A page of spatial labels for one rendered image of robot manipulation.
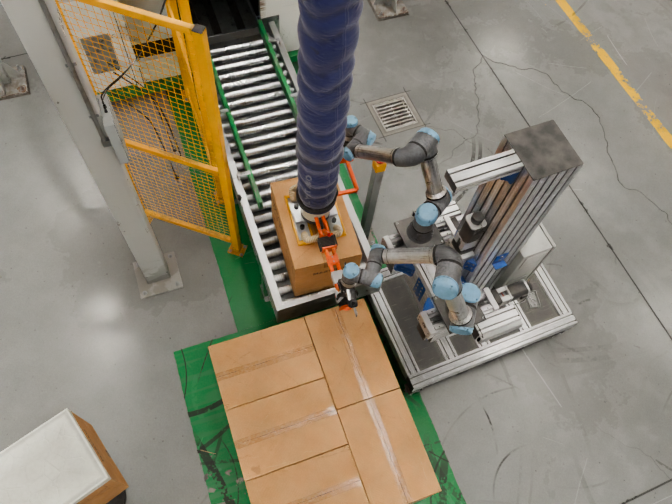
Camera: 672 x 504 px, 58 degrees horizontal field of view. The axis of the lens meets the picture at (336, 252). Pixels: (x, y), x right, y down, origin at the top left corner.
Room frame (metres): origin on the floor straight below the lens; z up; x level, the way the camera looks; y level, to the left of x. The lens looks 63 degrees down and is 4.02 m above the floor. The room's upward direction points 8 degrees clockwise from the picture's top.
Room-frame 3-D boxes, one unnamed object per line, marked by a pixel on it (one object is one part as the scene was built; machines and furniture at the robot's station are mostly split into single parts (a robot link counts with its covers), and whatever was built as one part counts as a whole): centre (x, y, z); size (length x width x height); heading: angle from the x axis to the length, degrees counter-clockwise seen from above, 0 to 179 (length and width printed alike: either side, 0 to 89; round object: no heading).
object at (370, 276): (1.25, -0.19, 1.38); 0.11 x 0.11 x 0.08; 82
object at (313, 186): (1.78, 0.15, 1.68); 0.22 x 0.22 x 1.04
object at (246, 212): (2.36, 0.82, 0.50); 2.31 x 0.05 x 0.19; 27
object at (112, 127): (1.72, 1.15, 1.62); 0.20 x 0.05 x 0.30; 27
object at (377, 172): (2.21, -0.19, 0.50); 0.07 x 0.07 x 1.00; 27
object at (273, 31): (2.66, 0.24, 0.50); 2.31 x 0.05 x 0.19; 27
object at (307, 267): (1.78, 0.15, 0.75); 0.60 x 0.40 x 0.40; 23
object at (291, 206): (1.75, 0.24, 0.98); 0.34 x 0.10 x 0.05; 23
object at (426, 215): (1.74, -0.46, 1.20); 0.13 x 0.12 x 0.14; 152
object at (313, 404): (0.73, -0.04, 0.34); 1.20 x 1.00 x 0.40; 27
